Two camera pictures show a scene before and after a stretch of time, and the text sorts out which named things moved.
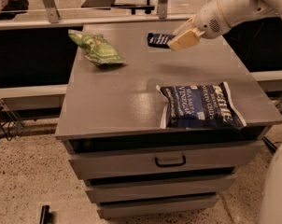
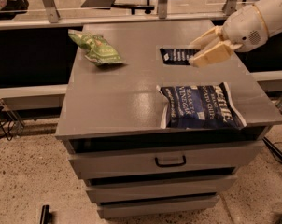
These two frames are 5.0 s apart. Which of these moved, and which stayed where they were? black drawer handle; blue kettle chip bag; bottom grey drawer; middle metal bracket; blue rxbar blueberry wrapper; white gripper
Moved: blue rxbar blueberry wrapper; white gripper
Stayed: bottom grey drawer; black drawer handle; middle metal bracket; blue kettle chip bag
